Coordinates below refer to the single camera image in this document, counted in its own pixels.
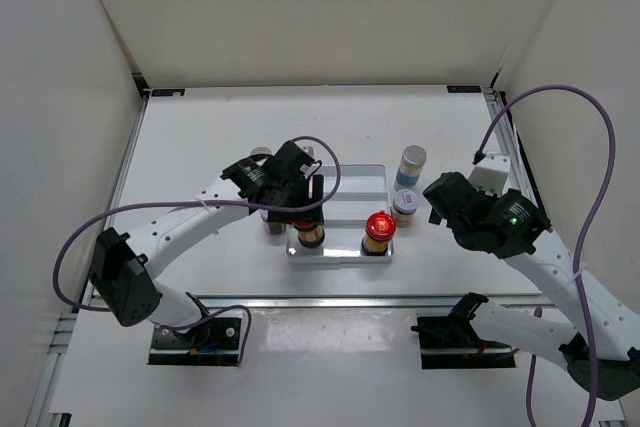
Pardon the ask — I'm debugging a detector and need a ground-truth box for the purple cable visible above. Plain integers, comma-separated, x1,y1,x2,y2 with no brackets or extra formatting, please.
52,135,343,312
472,84,617,427

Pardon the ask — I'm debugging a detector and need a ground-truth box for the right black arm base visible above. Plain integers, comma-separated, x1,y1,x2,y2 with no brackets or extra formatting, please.
411,316,517,370

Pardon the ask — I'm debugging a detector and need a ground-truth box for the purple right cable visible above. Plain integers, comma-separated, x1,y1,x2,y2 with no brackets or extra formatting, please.
472,84,617,427

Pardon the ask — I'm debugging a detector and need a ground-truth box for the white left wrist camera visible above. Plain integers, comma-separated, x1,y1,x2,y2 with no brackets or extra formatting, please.
301,145,315,161

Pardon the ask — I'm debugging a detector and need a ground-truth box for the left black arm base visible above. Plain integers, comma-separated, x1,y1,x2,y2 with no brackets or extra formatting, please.
147,306,253,367

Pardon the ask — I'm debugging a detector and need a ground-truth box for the left aluminium frame rail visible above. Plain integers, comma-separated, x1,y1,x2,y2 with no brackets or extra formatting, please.
24,74,151,427

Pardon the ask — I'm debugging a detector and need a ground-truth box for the red-lid dark jar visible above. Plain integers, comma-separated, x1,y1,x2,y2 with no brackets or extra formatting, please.
293,221,325,249

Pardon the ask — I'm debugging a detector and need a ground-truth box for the right aluminium frame rail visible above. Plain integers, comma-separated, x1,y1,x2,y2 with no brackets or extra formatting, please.
482,87,537,203

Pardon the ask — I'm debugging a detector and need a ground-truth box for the silver-cap white bottle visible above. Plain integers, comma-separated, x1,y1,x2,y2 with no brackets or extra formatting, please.
249,147,272,161
394,145,427,191

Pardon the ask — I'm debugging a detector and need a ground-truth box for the red-lid amber jar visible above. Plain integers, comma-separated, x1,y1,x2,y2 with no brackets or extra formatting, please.
361,211,396,256

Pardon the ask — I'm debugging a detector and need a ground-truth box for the front aluminium frame rail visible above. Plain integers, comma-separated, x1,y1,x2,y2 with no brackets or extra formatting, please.
84,294,551,309

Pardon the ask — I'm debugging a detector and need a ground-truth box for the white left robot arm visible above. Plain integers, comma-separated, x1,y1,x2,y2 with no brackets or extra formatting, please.
90,141,323,347

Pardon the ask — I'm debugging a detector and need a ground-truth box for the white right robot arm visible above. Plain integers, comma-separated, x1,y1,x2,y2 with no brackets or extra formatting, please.
423,172,639,401

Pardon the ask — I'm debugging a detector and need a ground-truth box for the small pale spice jar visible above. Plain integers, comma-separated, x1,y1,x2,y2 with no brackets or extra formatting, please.
391,189,419,227

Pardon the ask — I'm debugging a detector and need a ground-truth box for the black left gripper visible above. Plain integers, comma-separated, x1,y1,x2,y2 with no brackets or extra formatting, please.
267,174,324,225

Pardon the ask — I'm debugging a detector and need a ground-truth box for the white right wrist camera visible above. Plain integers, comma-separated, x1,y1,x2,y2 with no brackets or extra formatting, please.
468,151,511,196

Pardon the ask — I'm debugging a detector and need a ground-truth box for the small dark spice jar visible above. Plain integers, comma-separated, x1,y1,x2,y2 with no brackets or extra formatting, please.
263,221,287,236

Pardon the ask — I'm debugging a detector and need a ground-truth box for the aluminium frame rail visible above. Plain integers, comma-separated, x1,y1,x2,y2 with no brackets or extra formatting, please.
24,74,151,427
84,294,551,309
482,87,537,203

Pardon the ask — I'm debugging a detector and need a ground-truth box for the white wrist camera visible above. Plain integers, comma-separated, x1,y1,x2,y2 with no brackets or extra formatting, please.
301,145,315,161
468,151,511,196

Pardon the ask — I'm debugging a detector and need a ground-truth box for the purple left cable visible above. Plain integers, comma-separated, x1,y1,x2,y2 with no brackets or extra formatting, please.
52,135,343,312

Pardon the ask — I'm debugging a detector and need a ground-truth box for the white divided tray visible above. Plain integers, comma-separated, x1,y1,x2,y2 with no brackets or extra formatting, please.
285,164,394,270

